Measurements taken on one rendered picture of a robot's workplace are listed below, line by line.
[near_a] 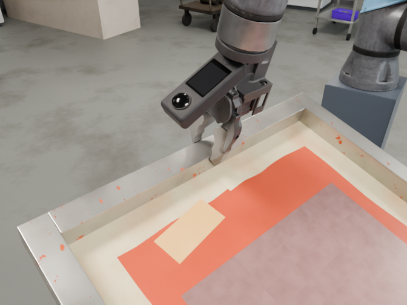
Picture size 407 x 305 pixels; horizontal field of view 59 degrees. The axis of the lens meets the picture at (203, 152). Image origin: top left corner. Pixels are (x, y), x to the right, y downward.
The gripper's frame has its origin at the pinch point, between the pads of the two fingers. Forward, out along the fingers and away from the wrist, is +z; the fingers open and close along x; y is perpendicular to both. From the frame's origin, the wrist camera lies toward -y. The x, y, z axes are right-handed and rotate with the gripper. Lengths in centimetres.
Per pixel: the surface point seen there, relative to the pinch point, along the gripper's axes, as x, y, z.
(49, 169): 158, 26, 174
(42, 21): 545, 179, 273
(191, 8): 375, 346, 198
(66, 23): 488, 195, 251
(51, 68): 350, 109, 227
